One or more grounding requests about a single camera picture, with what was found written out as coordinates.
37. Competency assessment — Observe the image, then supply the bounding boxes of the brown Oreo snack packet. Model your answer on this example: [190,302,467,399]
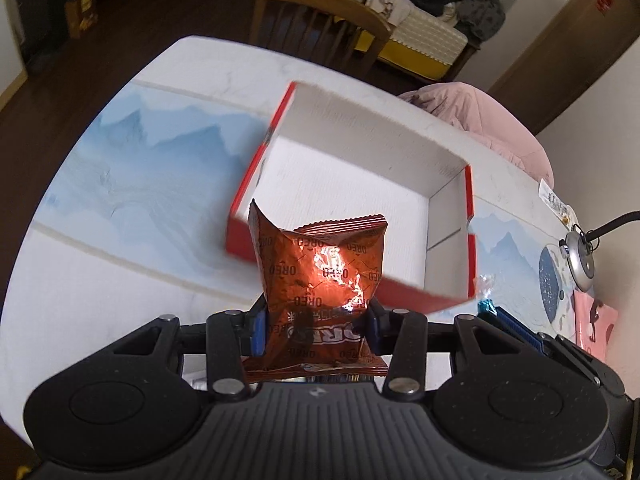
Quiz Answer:
[243,204,387,382]

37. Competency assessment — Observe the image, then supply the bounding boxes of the pink plastic bag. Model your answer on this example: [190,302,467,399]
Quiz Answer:
[573,290,618,362]

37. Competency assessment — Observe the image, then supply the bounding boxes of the teal wrapped candy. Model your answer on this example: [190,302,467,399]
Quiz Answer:
[475,274,497,315]

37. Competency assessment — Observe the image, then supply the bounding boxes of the silver desk lamp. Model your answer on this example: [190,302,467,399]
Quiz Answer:
[559,210,640,292]

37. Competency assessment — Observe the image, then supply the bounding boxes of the small wrapper by lamp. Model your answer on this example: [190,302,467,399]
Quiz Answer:
[538,179,577,230]

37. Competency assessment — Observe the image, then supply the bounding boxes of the red cardboard box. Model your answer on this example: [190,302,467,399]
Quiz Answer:
[224,81,477,313]

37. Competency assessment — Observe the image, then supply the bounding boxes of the blue mountain table runner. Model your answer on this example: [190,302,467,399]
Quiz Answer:
[35,84,575,337]

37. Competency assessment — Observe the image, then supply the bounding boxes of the pink jacket on chair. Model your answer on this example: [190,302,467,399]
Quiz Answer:
[399,81,554,188]

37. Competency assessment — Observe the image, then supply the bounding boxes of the sofa with white cover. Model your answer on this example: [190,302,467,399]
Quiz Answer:
[356,0,480,81]

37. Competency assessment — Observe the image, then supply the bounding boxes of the wooden chair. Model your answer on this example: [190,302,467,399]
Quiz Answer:
[250,0,392,79]

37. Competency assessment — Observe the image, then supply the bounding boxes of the wooden door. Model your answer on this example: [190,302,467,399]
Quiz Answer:
[489,0,639,134]

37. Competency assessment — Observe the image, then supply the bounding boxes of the yellow cardboard box on floor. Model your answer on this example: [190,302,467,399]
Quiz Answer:
[65,0,98,39]

